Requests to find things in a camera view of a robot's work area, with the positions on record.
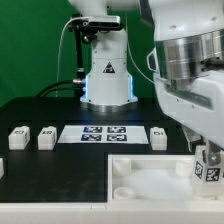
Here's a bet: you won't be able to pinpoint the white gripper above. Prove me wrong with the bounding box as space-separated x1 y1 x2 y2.
154 71 224 166

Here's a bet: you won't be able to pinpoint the white square tabletop part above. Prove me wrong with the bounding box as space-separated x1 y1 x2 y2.
107 153 224 203

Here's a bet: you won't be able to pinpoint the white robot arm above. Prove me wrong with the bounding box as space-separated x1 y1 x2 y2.
68 0 224 166

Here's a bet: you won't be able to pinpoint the white front fence bar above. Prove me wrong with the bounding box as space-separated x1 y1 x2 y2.
0 201 224 224

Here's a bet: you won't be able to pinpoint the paper sheet with markers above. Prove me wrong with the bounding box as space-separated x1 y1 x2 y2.
58 125 148 144

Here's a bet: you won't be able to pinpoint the white left fence block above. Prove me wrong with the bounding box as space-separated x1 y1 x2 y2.
0 158 4 179

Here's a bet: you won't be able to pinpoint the black camera stand pole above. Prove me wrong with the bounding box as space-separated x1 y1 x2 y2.
74 28 85 97

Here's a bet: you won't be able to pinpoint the black camera on stand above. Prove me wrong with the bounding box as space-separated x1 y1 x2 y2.
69 15 123 44

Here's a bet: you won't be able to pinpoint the black base cables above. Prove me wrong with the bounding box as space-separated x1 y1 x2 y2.
35 79 84 98

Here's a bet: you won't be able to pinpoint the grey camera cable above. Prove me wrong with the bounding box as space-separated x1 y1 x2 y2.
55 17 88 98

